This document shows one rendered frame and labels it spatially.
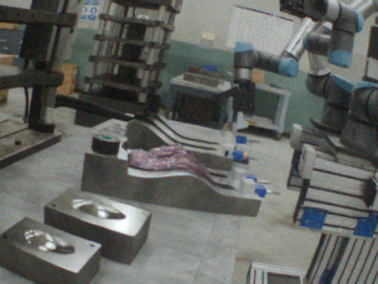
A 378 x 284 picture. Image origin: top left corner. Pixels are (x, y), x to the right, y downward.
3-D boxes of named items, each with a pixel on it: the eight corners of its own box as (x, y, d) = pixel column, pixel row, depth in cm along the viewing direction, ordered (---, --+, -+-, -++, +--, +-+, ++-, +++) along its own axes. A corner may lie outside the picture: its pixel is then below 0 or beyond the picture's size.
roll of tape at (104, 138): (86, 148, 119) (87, 135, 118) (100, 144, 126) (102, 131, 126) (109, 156, 116) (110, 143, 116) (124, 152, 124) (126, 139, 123)
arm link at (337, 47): (334, 66, 123) (339, 32, 120) (355, 71, 112) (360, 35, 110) (315, 59, 120) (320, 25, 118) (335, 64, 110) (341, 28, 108)
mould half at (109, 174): (236, 188, 151) (244, 156, 149) (256, 217, 126) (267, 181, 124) (87, 164, 142) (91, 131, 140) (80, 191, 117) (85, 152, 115)
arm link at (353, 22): (364, 37, 111) (367, 11, 109) (337, 26, 107) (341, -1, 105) (349, 35, 118) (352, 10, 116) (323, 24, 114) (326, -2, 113)
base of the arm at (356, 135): (368, 147, 147) (374, 121, 145) (379, 155, 132) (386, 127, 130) (335, 137, 149) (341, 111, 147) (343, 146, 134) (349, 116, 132)
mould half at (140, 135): (232, 166, 180) (240, 132, 177) (227, 184, 154) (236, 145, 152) (111, 137, 185) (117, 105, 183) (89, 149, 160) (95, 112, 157)
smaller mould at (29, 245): (99, 270, 78) (101, 244, 76) (76, 299, 65) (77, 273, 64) (26, 241, 80) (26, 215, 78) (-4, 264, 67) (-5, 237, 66)
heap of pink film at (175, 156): (208, 170, 145) (213, 145, 143) (219, 188, 127) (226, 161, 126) (126, 155, 140) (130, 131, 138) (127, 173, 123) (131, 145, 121)
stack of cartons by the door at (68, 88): (74, 93, 815) (83, 50, 798) (69, 95, 783) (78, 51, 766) (39, 87, 819) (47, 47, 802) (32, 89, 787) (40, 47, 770)
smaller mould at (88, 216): (147, 239, 98) (151, 212, 96) (129, 265, 83) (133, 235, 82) (68, 213, 100) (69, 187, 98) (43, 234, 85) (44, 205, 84)
